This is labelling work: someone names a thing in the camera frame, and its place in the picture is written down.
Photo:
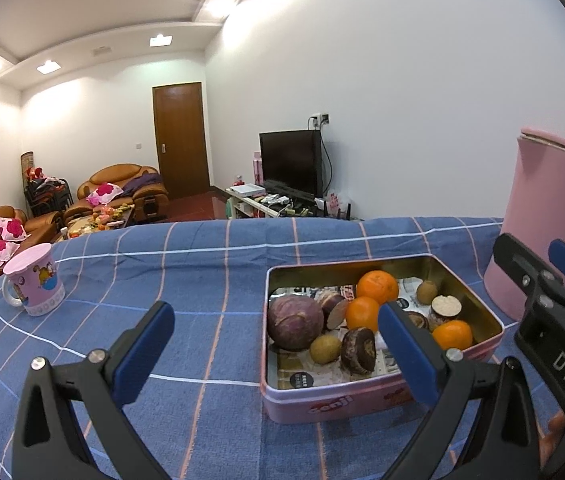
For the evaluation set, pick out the blue checked tablecloth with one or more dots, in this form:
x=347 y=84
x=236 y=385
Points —
x=187 y=270

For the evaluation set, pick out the purple round root vegetable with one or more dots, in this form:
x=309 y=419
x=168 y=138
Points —
x=295 y=322

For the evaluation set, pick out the wall socket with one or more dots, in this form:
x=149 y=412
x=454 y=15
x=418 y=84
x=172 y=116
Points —
x=321 y=119

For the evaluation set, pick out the pink tall bag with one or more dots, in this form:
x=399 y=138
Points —
x=258 y=167

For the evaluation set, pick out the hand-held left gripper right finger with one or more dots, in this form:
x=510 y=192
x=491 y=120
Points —
x=407 y=352

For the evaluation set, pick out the red doll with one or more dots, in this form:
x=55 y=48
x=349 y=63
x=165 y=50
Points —
x=35 y=172

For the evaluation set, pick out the pink metal tin box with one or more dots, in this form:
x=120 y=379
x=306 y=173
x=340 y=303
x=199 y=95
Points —
x=312 y=406

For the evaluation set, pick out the pink kettle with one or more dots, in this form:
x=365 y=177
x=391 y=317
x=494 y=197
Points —
x=537 y=200

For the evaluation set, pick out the brown kiwi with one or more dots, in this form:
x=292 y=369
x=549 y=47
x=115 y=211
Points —
x=427 y=291
x=326 y=349

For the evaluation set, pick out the purple blanket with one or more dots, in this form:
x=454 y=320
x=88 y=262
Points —
x=142 y=182

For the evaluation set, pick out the pink cartoon mug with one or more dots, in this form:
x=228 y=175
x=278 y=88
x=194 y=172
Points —
x=37 y=280

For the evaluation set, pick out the coffee table with food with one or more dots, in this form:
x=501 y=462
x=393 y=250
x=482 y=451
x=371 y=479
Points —
x=97 y=220

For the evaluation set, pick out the square ceiling light panel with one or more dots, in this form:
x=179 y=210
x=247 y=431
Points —
x=161 y=40
x=48 y=66

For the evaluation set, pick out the stack of dark chairs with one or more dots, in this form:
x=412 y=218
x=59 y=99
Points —
x=47 y=197

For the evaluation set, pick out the brown leather sofa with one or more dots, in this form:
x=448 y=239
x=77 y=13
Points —
x=37 y=225

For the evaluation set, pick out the brown wooden door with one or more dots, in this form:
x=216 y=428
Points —
x=181 y=140

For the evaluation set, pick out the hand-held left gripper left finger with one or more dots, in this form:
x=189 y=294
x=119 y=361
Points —
x=147 y=350

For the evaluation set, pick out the orange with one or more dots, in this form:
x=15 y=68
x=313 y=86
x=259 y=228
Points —
x=362 y=312
x=452 y=335
x=377 y=287

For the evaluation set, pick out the pink floral pillow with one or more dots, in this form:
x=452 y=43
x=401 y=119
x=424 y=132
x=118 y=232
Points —
x=105 y=192
x=0 y=248
x=10 y=228

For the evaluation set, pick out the brown leather armchair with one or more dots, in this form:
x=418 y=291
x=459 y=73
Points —
x=112 y=175

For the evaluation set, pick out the ceiling air vent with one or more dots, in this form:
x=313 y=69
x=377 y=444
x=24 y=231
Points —
x=102 y=51

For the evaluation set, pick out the pink white gift bag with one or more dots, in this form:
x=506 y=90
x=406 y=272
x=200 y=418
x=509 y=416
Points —
x=335 y=202

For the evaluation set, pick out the white tv stand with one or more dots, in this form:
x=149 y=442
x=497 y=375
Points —
x=247 y=207

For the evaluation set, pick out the black router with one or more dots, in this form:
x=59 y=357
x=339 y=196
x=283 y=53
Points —
x=345 y=212

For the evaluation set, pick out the printed paper sheet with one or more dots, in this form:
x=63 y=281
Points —
x=292 y=375

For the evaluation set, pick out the cut taro piece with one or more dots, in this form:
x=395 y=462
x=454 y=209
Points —
x=417 y=320
x=359 y=350
x=335 y=307
x=445 y=310

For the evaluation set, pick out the white flat box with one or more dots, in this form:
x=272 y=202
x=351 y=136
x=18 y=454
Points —
x=247 y=190

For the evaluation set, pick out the black television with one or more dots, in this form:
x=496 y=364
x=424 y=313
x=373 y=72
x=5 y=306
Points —
x=290 y=160

